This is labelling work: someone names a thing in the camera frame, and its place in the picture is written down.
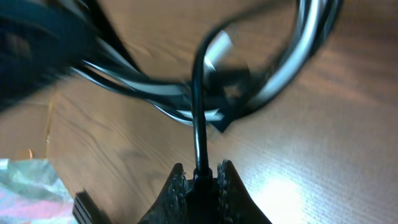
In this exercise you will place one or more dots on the crumpled plastic bag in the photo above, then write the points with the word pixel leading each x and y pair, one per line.
pixel 32 192

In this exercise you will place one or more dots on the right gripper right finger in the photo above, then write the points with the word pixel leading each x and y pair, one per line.
pixel 235 203

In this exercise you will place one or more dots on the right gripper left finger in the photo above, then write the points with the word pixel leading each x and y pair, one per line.
pixel 170 206

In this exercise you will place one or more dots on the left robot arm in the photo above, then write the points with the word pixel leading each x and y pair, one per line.
pixel 39 40

